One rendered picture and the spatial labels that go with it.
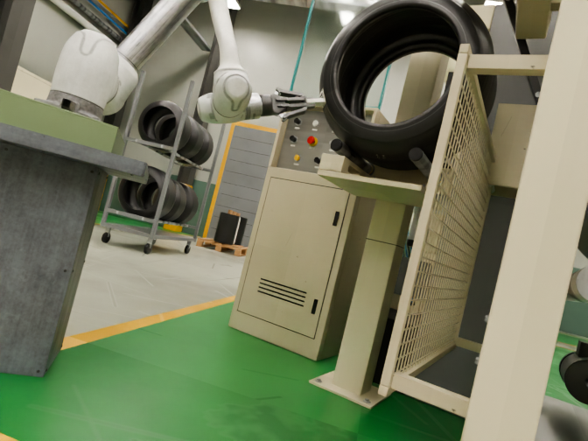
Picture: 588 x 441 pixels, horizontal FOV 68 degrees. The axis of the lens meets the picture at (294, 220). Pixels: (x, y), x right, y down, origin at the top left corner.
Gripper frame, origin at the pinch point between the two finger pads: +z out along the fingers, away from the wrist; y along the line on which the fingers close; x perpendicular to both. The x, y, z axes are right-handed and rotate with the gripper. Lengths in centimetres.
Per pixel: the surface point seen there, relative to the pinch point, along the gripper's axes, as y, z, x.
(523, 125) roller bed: 26, 66, 18
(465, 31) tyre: 1, 40, 35
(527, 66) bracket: 42, 10, 74
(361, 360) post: 92, 10, -42
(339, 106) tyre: 5.4, 6.4, 5.2
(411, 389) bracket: 94, -17, 48
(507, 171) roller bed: 40, 59, 12
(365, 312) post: 74, 15, -38
